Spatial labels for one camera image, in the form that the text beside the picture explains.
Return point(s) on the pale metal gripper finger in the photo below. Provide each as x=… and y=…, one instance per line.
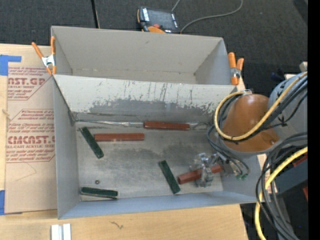
x=204, y=179
x=203, y=160

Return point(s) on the red-brown block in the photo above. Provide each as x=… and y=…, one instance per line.
x=166, y=125
x=188, y=177
x=118, y=137

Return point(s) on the dark green flat block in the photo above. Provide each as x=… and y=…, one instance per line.
x=98, y=192
x=169, y=177
x=93, y=142

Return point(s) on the grey metal bin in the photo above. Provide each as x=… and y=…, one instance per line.
x=140, y=156

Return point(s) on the brown cardboard board red print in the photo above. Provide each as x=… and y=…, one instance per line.
x=30, y=174

